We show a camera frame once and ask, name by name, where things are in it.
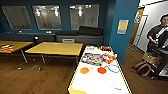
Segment dark grey sofa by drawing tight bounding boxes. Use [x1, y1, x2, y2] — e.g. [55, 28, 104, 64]
[54, 25, 104, 46]

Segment white paper sign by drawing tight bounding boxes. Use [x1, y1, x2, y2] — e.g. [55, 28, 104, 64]
[62, 38, 76, 44]

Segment flat red box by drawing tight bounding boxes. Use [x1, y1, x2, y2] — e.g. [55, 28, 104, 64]
[101, 46, 113, 52]

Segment pale orange bowl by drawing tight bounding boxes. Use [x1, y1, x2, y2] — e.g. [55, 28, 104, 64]
[79, 66, 90, 75]

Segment red snack bag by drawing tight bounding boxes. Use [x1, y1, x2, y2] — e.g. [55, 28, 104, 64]
[101, 53, 118, 65]

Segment yellow wooden table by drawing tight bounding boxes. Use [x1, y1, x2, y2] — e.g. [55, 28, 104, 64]
[0, 40, 34, 70]
[24, 41, 84, 71]

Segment interior glass window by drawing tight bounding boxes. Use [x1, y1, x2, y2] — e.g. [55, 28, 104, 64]
[1, 5, 34, 31]
[69, 3, 100, 31]
[32, 4, 63, 31]

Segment clear bowl blue rim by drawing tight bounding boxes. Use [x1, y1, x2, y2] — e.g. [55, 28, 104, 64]
[106, 64, 121, 74]

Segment small white ledge object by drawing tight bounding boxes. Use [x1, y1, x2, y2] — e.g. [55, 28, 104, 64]
[45, 30, 54, 35]

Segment white table with toys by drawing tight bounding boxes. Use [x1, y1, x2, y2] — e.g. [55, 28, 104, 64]
[66, 45, 133, 94]

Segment small black device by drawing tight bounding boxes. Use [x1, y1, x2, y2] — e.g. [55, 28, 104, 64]
[33, 35, 40, 44]

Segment brown backpack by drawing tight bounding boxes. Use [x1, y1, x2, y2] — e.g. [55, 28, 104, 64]
[131, 60, 154, 78]

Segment long grey bench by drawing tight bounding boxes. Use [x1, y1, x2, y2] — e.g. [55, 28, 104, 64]
[0, 32, 57, 44]

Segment brown cardboard box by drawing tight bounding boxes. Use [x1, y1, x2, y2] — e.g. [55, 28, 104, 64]
[142, 52, 163, 66]

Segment person in black shirt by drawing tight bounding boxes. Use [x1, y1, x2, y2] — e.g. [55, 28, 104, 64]
[146, 13, 168, 53]

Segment small red black game set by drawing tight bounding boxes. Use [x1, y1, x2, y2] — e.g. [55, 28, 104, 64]
[0, 44, 15, 52]

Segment tan framed wall poster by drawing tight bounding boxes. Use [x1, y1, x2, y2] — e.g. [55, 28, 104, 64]
[116, 19, 130, 35]

